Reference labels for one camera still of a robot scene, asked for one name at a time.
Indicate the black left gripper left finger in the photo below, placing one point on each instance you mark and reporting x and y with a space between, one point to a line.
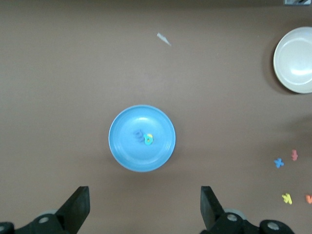
78 207

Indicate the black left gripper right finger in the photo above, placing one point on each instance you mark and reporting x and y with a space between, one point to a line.
209 207

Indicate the teal foam letter p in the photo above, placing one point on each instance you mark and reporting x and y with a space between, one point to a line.
148 141

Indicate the blue foam letter m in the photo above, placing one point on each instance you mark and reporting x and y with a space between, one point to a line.
138 137

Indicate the yellow foam letter d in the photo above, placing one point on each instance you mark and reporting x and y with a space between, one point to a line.
150 135

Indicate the blue round plate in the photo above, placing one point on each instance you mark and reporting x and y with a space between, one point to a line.
126 153

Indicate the yellow foam letter k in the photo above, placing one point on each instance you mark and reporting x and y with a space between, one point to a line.
287 198

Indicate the blue foam letter x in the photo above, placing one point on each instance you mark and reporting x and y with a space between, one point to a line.
278 163

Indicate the salmon foam letter f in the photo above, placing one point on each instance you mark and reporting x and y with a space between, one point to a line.
294 155

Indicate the orange foam letter v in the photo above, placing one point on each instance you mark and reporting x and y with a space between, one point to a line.
309 199

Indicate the brown table cover mat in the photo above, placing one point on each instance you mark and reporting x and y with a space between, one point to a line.
73 73

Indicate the beige round plate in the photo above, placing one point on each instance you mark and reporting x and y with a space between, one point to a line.
295 61

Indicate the small white tape scrap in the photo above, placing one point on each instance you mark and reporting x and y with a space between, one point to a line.
163 39

